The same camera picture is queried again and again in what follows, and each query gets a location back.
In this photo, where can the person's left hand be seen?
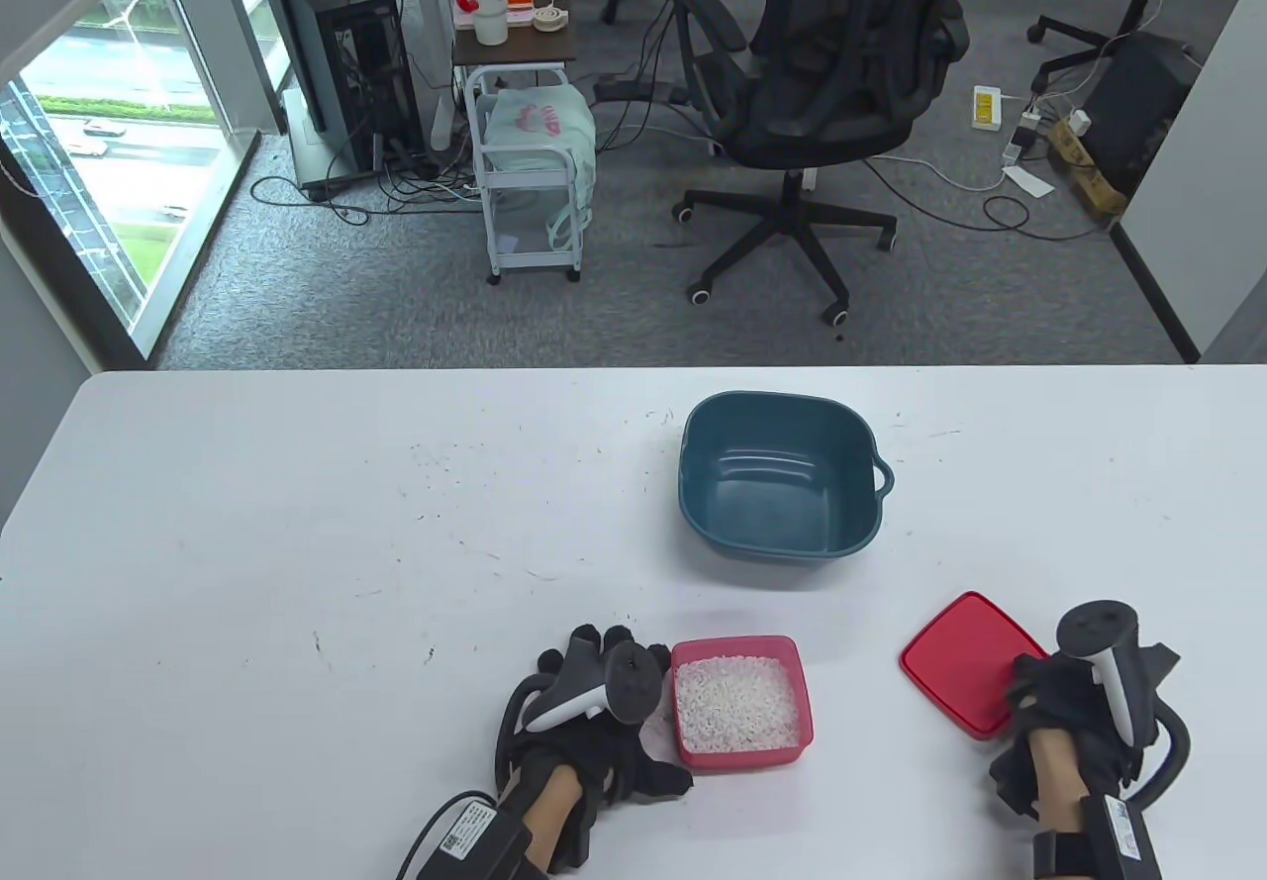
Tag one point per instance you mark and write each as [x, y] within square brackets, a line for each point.
[594, 751]

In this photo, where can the person's right hand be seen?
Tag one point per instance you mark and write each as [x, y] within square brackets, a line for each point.
[1054, 697]

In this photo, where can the red container lid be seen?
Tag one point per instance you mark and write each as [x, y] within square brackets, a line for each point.
[965, 657]

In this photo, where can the red plastic container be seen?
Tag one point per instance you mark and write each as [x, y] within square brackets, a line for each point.
[742, 761]

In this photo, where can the white rice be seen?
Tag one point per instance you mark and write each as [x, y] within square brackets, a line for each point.
[737, 702]

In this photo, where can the teal plastic basin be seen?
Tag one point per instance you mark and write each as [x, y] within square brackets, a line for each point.
[782, 494]

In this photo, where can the person's left forearm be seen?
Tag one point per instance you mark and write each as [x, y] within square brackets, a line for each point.
[554, 811]

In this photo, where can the black white left hand controller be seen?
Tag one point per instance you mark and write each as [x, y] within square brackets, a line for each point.
[594, 692]

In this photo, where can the black white hand controller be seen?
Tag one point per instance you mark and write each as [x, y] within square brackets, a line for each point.
[1109, 652]
[594, 692]

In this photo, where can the black white right hand controller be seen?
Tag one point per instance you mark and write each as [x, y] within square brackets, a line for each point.
[1109, 652]

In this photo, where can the white paper card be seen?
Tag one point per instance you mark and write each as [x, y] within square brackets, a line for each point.
[1027, 181]

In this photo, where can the brown cardboard box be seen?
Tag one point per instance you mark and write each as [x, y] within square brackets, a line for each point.
[1089, 177]

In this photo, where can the white power adapter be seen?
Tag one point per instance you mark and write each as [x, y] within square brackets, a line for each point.
[1079, 122]

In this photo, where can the white power strip yellow label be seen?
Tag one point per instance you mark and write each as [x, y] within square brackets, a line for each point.
[986, 108]

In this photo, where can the black floor box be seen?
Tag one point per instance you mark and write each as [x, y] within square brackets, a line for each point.
[1133, 108]

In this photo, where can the pale green plastic bag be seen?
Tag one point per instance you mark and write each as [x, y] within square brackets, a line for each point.
[535, 128]

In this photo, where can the black mesh office chair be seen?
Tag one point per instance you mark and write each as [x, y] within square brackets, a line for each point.
[841, 78]

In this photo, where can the black power strip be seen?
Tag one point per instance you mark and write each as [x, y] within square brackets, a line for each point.
[633, 88]

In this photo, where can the white rolling cart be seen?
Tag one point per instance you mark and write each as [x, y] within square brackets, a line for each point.
[525, 48]

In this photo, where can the black computer tower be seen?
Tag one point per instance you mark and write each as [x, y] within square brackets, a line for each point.
[341, 58]

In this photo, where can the white desk leg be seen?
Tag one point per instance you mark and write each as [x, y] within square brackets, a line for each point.
[426, 29]

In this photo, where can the large glass window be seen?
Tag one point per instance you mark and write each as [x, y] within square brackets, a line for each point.
[119, 128]

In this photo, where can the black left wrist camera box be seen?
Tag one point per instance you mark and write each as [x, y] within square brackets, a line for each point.
[475, 840]

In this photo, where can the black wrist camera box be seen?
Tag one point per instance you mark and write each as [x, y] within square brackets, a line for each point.
[475, 840]
[1109, 840]

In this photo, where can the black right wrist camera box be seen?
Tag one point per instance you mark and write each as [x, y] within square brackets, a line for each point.
[1109, 840]

